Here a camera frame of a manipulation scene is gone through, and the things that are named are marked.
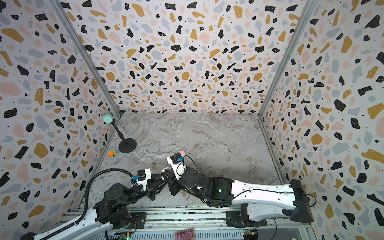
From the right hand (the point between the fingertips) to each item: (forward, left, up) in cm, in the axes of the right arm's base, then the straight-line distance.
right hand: (162, 172), depth 58 cm
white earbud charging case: (+2, 0, -2) cm, 3 cm away
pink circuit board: (-18, -9, -29) cm, 35 cm away
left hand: (+1, -2, -5) cm, 6 cm away
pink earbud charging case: (+26, -2, -30) cm, 40 cm away
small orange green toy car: (+23, +42, -28) cm, 55 cm away
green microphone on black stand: (+31, +35, -29) cm, 55 cm away
